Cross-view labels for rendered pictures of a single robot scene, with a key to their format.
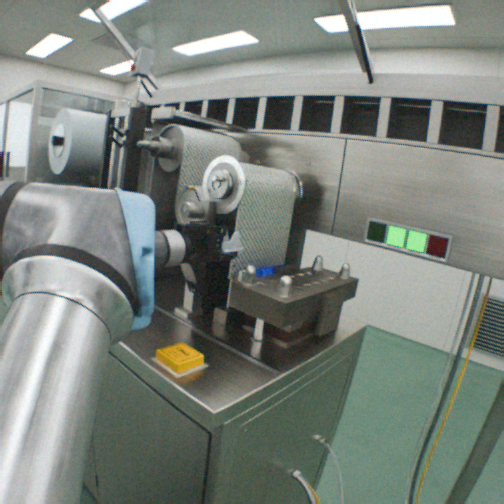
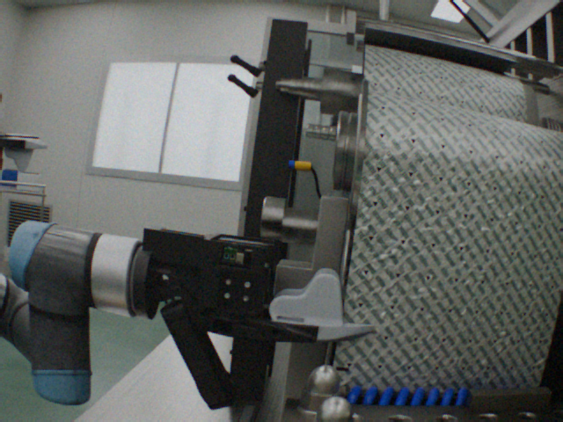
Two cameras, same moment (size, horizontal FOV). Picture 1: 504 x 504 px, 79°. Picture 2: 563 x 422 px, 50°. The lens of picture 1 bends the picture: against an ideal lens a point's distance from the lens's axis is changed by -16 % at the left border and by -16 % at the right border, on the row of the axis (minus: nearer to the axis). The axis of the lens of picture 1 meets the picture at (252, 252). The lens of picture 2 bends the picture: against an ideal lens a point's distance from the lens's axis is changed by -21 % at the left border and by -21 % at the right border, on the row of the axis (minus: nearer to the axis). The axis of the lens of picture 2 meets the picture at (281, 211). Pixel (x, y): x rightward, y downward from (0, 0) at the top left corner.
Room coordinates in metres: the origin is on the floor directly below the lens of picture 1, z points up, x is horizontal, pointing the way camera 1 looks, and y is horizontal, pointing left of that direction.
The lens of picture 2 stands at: (0.47, -0.44, 1.22)
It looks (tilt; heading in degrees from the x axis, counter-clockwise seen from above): 3 degrees down; 56
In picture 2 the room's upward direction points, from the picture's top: 7 degrees clockwise
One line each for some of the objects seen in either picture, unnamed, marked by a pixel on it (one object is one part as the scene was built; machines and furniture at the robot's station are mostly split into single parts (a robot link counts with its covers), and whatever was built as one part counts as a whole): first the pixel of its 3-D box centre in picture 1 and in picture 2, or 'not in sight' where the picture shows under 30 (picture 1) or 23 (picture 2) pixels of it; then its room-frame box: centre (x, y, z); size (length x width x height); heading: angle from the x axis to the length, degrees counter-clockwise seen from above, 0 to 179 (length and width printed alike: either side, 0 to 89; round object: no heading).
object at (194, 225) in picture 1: (197, 242); (204, 284); (0.78, 0.12, 1.12); 0.12 x 0.08 x 0.09; 142
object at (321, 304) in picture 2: (234, 243); (325, 308); (0.86, 0.04, 1.12); 0.09 x 0.03 x 0.06; 141
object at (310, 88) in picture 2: (146, 145); (299, 87); (1.01, 0.34, 1.33); 0.06 x 0.03 x 0.03; 142
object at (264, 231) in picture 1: (263, 240); (462, 316); (0.97, -0.03, 1.11); 0.23 x 0.01 x 0.18; 142
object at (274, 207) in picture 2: (188, 210); (274, 218); (0.88, 0.17, 1.18); 0.04 x 0.02 x 0.04; 52
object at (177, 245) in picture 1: (167, 248); (123, 276); (0.72, 0.17, 1.11); 0.08 x 0.05 x 0.08; 52
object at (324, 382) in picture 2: (250, 274); (322, 389); (0.83, 0.00, 1.05); 0.04 x 0.04 x 0.04
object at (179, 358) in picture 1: (179, 357); not in sight; (0.63, 0.11, 0.91); 0.07 x 0.07 x 0.02; 52
